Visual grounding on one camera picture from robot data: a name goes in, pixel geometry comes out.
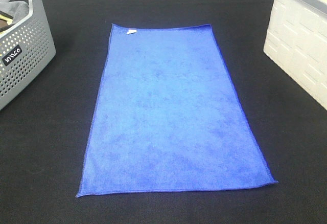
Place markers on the blue microfibre towel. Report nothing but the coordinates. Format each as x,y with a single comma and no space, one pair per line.
168,119

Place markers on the grey perforated laundry basket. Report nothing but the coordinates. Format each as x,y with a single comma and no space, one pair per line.
26,49

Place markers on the white plastic storage box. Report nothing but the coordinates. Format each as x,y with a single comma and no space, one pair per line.
296,42

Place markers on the grey cloth in basket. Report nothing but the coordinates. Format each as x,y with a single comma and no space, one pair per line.
15,10

